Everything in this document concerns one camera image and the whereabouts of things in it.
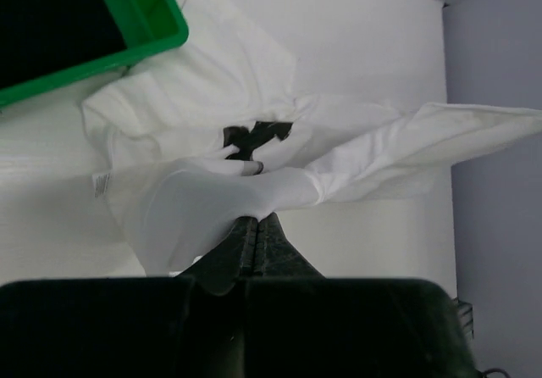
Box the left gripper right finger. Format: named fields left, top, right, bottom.
left=253, top=213, right=324, bottom=278

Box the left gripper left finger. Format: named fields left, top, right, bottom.
left=180, top=217, right=258, bottom=296

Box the white t shirt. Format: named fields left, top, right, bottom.
left=81, top=0, right=541, bottom=276

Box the green plastic bin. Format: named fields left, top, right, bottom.
left=1, top=0, right=189, bottom=106

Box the black rolled t shirt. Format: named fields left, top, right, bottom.
left=1, top=0, right=126, bottom=88

